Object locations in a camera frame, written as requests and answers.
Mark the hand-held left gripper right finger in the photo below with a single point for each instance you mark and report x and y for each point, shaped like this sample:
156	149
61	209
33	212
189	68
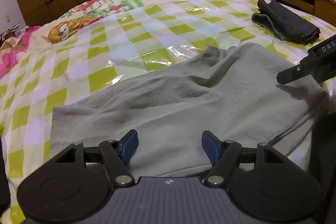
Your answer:
210	142

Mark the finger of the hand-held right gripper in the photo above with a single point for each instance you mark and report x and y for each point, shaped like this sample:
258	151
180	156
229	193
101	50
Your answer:
294	72

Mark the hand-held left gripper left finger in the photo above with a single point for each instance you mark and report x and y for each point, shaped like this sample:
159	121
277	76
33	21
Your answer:
131	142

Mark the light green pants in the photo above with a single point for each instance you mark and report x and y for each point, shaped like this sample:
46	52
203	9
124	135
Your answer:
183	108

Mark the dark grey folded pants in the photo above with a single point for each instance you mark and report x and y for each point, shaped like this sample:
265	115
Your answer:
286	22

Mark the cartoon printed quilt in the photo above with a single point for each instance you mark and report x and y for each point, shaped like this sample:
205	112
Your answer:
110	3

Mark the zebra striped cloth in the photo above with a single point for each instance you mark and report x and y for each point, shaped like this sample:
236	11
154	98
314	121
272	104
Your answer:
10	32

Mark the wall socket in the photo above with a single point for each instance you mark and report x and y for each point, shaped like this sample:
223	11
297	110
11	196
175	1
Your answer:
8	18

